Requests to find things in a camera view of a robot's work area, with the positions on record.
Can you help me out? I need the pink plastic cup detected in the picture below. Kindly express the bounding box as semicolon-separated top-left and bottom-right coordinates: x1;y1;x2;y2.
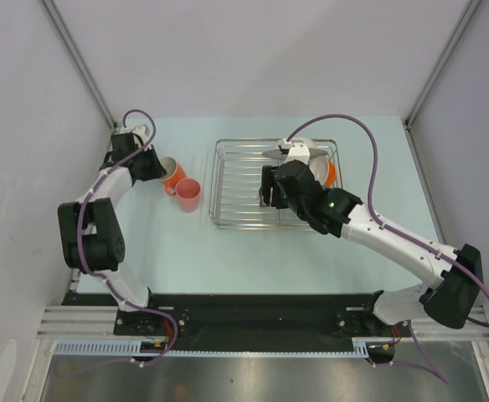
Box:
175;178;202;213

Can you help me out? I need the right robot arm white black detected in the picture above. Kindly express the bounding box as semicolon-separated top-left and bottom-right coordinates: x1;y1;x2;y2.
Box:
259;161;482;336

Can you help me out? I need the aluminium frame post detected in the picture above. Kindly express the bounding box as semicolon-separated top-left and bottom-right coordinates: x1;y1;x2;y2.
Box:
404;0;485;130
39;0;117;132

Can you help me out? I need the orange mug white inside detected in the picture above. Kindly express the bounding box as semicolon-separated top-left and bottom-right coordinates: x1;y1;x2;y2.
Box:
159;157;187;196

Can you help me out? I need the left aluminium frame post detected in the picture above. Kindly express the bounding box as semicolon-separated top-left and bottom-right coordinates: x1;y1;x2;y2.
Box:
39;0;117;132

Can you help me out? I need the right aluminium frame post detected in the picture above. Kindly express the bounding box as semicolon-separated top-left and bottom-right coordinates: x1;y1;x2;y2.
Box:
404;0;485;130

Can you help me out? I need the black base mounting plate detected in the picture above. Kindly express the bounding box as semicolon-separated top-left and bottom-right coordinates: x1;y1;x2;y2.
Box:
62;292;413;353

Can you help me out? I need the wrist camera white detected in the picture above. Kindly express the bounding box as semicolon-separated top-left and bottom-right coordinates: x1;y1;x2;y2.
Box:
121;125;151;147
277;138;313;165

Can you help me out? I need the metal wire dish rack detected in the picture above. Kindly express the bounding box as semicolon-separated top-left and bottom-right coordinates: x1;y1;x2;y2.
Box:
208;137;344;230

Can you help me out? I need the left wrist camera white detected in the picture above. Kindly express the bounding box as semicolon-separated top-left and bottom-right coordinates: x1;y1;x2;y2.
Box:
121;125;151;147

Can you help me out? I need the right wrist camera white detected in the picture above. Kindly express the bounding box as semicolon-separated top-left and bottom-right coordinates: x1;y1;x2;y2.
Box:
277;138;313;165

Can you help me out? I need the white orange small bowl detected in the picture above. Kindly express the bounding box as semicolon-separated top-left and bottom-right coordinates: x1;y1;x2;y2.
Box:
309;156;337;188

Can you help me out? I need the white slotted cable duct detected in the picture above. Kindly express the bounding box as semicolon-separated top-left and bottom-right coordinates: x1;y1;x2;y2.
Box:
54;337;373;359

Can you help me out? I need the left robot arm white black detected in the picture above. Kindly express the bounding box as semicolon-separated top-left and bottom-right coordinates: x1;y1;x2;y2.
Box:
58;125;166;335

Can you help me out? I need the white ribbed plate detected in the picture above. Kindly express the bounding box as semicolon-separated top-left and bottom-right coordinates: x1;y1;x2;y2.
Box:
262;138;317;160

